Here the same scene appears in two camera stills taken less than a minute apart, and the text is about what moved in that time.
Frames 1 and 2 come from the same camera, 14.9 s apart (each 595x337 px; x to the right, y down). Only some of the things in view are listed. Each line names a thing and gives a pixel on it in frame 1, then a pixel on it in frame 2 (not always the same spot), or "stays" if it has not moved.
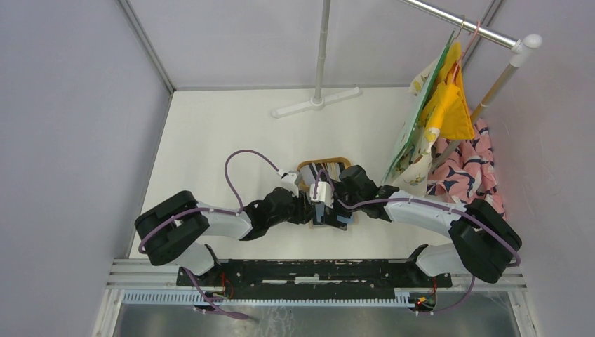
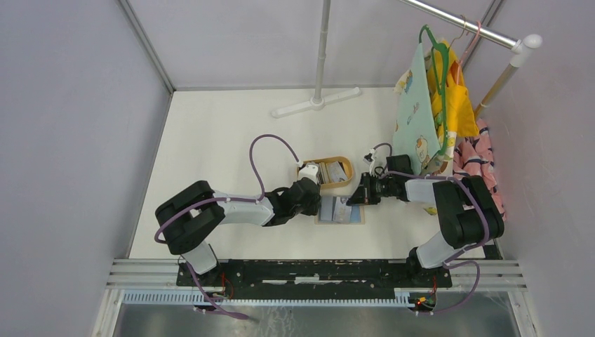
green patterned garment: x=408 y=134 → x=440 y=53
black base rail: x=311 y=279 stays
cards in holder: x=309 y=173 stays
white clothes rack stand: x=318 y=102 stays
